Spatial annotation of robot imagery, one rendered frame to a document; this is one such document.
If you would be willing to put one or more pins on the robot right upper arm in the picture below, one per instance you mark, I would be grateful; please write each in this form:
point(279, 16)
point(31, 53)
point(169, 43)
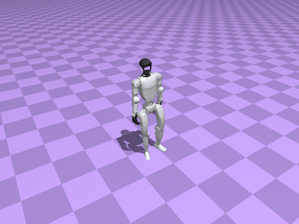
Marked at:
point(135, 84)

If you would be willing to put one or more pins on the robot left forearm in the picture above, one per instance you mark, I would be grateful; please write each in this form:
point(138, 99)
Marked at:
point(160, 97)

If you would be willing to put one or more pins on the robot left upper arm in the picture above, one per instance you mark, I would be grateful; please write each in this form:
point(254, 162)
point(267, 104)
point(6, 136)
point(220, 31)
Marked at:
point(160, 89)

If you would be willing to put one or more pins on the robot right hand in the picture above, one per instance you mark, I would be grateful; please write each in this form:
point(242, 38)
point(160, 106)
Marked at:
point(135, 120)

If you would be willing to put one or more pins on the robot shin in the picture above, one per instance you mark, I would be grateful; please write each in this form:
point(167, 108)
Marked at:
point(145, 142)
point(159, 136)

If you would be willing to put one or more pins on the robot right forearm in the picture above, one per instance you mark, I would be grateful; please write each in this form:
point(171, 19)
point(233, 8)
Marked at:
point(135, 108)

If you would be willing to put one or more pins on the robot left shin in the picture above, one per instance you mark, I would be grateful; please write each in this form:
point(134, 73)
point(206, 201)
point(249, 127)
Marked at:
point(159, 136)

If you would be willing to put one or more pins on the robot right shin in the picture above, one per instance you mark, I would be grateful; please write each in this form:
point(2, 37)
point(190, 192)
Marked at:
point(145, 142)

